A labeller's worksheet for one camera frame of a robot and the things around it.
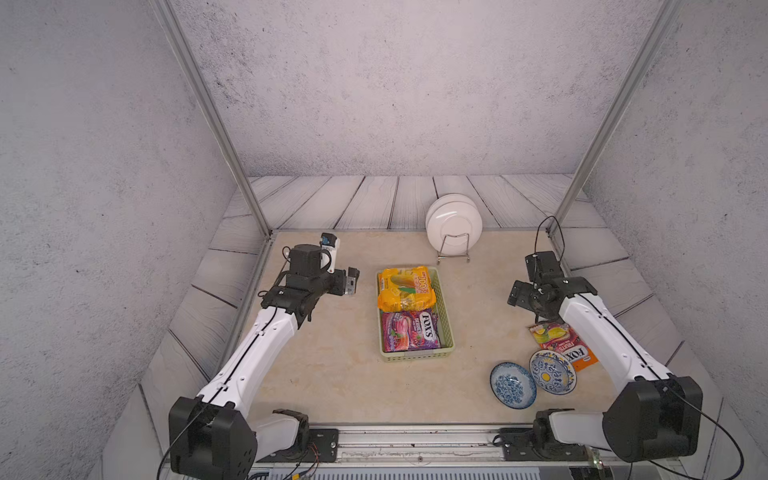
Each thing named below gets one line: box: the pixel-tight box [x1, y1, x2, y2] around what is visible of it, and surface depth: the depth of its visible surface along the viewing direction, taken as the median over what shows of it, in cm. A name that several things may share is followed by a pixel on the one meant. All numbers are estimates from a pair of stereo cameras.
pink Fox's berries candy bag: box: [381, 308, 441, 352], surface depth 87 cm
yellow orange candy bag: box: [378, 266, 437, 312], surface depth 93 cm
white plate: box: [425, 193, 483, 256], surface depth 107 cm
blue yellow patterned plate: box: [529, 349, 578, 395], surface depth 85 cm
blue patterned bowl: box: [490, 362, 537, 410], surface depth 82 cm
